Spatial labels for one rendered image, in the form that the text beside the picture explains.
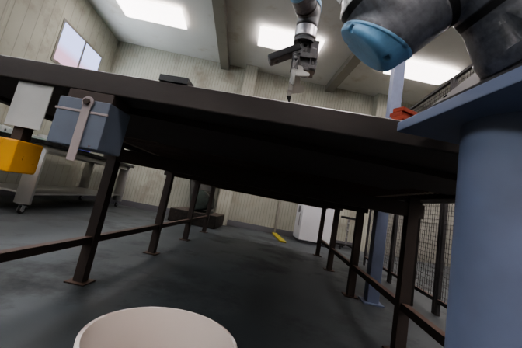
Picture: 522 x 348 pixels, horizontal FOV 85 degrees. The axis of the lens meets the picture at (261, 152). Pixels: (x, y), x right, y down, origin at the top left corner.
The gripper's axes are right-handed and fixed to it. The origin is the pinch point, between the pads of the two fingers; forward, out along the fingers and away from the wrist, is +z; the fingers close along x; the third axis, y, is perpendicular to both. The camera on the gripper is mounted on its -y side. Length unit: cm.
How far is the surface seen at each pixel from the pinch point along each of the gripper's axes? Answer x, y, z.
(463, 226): -46, 29, 34
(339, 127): -23.5, 13.4, 15.5
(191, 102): -22.4, -23.4, 15.3
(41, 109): -20, -62, 24
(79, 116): -24, -49, 24
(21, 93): -20, -69, 20
